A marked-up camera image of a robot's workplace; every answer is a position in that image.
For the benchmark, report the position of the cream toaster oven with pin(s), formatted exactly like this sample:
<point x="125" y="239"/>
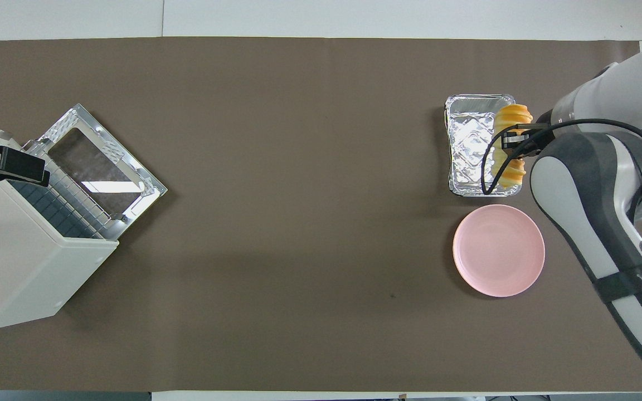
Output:
<point x="9" y="267"/>

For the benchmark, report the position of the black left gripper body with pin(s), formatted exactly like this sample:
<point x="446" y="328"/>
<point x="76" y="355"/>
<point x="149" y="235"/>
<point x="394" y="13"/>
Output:
<point x="14" y="164"/>

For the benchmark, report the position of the brown table mat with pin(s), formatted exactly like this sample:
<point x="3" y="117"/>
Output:
<point x="298" y="167"/>

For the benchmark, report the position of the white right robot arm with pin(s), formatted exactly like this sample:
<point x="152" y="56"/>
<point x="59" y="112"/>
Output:
<point x="577" y="223"/>

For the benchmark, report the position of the aluminium foil baking tray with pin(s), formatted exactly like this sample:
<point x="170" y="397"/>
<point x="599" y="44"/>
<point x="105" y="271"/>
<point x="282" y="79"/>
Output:
<point x="468" y="145"/>

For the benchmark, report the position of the yellow ridged bread loaf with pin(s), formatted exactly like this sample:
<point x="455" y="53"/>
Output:
<point x="513" y="114"/>

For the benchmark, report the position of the pink round plate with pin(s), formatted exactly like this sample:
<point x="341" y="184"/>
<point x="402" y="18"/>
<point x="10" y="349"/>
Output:
<point x="499" y="250"/>

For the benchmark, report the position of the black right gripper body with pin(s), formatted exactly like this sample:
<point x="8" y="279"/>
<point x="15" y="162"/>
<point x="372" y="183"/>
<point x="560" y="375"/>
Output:
<point x="538" y="139"/>

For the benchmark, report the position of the glass oven door metal frame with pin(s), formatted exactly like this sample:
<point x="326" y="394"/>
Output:
<point x="98" y="161"/>

